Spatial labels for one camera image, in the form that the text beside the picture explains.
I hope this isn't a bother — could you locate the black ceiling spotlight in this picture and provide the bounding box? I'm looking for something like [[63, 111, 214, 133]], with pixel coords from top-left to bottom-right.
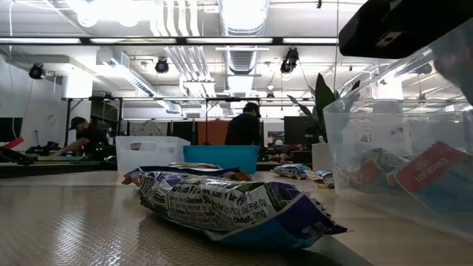
[[28, 62, 47, 81], [279, 47, 300, 75], [154, 57, 170, 75]]

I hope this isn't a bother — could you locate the black monitor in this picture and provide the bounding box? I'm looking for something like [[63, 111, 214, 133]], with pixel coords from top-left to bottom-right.
[[283, 115, 315, 146]]

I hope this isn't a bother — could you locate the purple granola bar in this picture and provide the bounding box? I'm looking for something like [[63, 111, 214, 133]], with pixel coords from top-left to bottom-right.
[[138, 171, 349, 250]]

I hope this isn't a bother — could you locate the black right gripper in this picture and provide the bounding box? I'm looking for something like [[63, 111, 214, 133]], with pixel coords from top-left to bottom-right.
[[338, 0, 473, 106]]

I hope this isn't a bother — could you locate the black workstation frame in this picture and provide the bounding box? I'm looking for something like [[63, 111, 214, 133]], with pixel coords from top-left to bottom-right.
[[61, 95, 315, 148]]

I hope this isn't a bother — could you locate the blue plastic bin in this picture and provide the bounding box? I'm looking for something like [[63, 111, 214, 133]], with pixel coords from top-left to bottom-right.
[[183, 144, 260, 175]]

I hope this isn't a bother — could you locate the orange panel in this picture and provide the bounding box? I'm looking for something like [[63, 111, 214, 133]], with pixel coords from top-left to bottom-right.
[[197, 120, 230, 146]]

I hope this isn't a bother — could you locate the silver granola bar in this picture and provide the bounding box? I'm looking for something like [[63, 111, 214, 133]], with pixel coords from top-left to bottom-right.
[[120, 165, 254, 188]]

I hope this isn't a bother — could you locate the light blue granola bar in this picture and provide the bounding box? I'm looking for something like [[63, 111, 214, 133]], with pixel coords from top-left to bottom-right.
[[305, 168, 336, 189], [272, 163, 313, 180]]

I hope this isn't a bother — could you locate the green and brown granola bar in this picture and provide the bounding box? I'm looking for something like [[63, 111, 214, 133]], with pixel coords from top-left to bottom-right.
[[168, 161, 222, 170]]

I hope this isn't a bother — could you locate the potted plant in white pot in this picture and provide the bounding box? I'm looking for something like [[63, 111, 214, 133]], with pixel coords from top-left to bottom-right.
[[287, 72, 361, 173]]

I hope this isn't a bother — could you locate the clear plastic bin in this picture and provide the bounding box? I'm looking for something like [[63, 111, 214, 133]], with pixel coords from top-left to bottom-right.
[[323, 16, 473, 241], [115, 135, 191, 175]]

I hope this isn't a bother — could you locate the overhead beam with lights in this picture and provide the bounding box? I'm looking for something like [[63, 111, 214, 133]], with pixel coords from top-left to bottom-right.
[[0, 35, 339, 47]]

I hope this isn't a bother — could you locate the person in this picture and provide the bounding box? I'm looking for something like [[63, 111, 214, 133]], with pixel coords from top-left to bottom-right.
[[224, 102, 262, 146], [55, 116, 115, 158]]

